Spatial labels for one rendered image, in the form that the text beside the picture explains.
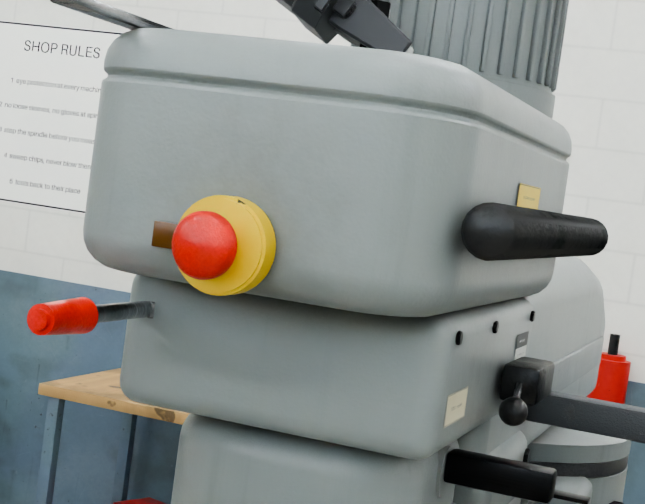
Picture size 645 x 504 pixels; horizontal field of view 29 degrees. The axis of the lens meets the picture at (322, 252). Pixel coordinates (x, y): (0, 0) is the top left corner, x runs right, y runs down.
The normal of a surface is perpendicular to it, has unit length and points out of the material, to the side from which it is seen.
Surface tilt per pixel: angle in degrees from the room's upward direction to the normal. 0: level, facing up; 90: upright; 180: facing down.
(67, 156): 90
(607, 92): 90
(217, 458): 90
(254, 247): 90
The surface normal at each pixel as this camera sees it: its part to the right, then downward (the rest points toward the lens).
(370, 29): -0.11, 0.04
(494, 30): 0.29, 0.09
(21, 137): -0.33, 0.00
